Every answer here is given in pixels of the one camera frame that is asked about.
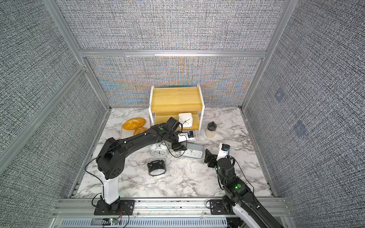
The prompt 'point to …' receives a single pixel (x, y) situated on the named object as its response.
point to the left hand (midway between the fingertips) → (187, 142)
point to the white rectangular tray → (126, 133)
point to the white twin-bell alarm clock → (158, 150)
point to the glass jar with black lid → (211, 131)
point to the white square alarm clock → (186, 118)
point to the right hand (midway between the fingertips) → (212, 148)
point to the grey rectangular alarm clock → (193, 151)
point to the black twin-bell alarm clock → (157, 167)
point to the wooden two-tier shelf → (166, 103)
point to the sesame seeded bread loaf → (133, 123)
